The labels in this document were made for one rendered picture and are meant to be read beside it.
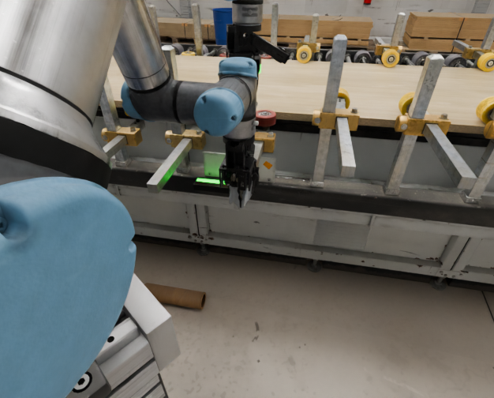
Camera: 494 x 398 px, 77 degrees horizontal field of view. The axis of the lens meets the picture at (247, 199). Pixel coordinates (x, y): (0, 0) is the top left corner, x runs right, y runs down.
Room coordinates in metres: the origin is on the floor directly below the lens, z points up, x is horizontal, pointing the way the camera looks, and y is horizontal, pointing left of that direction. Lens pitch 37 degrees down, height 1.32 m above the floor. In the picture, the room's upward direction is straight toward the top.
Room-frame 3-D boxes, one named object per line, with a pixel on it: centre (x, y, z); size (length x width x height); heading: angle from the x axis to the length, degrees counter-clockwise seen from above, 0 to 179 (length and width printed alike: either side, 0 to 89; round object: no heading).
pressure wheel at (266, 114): (1.06, -0.06, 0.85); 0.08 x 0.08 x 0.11
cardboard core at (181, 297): (0.92, 0.36, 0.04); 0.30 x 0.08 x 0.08; 79
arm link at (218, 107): (0.54, 0.06, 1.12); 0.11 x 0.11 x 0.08; 77
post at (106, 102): (1.06, 0.49, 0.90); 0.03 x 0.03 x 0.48; 79
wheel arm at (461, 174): (0.80, -0.52, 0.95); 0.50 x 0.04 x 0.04; 169
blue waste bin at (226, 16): (6.88, 0.38, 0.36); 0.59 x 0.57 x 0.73; 165
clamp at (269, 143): (0.96, -0.03, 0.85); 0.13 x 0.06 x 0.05; 79
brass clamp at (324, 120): (0.92, -0.27, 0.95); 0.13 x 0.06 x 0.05; 79
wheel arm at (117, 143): (0.96, 0.46, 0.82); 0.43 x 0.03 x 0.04; 169
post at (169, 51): (1.01, 0.24, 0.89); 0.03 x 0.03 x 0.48; 79
